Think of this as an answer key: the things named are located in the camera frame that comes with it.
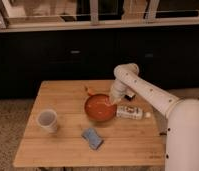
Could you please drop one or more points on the orange ceramic bowl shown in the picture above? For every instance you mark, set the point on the orange ceramic bowl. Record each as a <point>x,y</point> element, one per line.
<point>98,108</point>

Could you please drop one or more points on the small dark box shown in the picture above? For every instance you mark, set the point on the small dark box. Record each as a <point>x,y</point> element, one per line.
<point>129,97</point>

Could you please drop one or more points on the white bottle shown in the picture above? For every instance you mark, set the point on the white bottle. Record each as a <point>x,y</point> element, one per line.
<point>131,112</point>

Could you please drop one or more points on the wooden table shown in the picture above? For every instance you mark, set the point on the wooden table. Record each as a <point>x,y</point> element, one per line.
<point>80,142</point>

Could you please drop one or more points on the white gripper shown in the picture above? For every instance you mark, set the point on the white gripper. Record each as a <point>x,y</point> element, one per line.
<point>114,97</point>

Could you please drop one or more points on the white plastic cup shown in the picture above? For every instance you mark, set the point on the white plastic cup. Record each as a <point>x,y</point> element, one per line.
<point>47,119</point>

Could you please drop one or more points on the dark cabinet with handles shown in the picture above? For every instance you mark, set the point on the dark cabinet with handles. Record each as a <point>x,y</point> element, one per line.
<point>168,56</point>

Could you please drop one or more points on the blue sponge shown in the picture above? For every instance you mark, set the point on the blue sponge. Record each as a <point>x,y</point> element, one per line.
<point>91,136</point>

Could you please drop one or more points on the orange carrot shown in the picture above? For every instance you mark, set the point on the orange carrot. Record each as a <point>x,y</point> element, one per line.
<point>89,91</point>

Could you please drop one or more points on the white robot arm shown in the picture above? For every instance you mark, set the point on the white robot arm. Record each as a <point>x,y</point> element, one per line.
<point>182,141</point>

